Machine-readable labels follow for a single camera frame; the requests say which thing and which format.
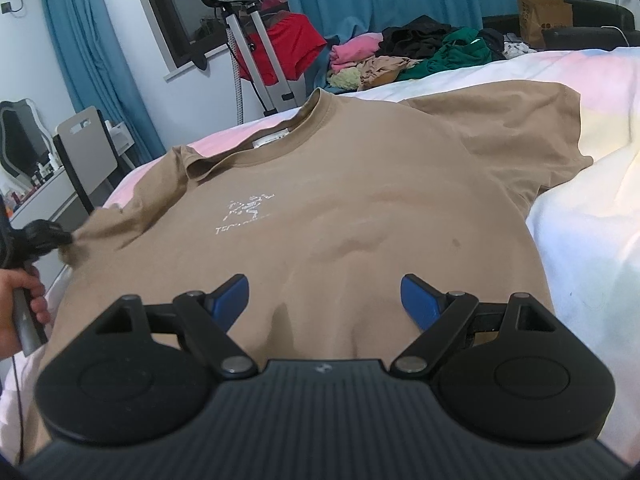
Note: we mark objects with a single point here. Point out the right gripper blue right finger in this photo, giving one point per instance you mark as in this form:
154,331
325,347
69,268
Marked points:
443,319

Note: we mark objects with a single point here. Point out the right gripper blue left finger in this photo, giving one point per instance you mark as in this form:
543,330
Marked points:
205,319

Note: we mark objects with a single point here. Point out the tan t-shirt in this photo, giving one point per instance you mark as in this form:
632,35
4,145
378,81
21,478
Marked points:
325,213

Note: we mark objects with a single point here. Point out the person left hand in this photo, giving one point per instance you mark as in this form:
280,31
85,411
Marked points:
12,280

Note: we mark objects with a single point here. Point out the white dresser desk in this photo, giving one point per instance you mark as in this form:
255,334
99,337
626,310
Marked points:
56,201

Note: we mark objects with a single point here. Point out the grey black chair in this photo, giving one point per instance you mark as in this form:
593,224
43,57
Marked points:
88,154

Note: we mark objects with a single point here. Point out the pastel tie-dye bed sheet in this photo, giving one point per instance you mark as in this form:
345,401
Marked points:
586,230

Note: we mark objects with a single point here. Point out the left blue curtain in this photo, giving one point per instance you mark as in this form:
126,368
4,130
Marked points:
96,72

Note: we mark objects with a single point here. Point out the beige garment in pile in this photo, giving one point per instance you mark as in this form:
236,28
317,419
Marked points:
378,70

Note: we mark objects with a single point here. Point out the yellow green garment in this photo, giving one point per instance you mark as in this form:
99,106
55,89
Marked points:
346,80

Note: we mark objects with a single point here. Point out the pink garment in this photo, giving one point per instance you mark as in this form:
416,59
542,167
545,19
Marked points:
354,51

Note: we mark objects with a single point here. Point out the black garment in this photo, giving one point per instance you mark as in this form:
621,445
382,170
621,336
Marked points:
421,38

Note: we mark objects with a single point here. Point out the red garment on stand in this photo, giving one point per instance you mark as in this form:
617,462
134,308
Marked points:
296,43

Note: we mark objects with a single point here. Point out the brown paper bag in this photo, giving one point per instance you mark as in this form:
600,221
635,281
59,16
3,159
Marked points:
539,16

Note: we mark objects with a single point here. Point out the black sofa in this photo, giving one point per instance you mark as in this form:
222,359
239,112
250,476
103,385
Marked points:
596,25

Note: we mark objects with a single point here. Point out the wavy frame mirror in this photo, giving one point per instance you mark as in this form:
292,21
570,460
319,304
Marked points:
25,143

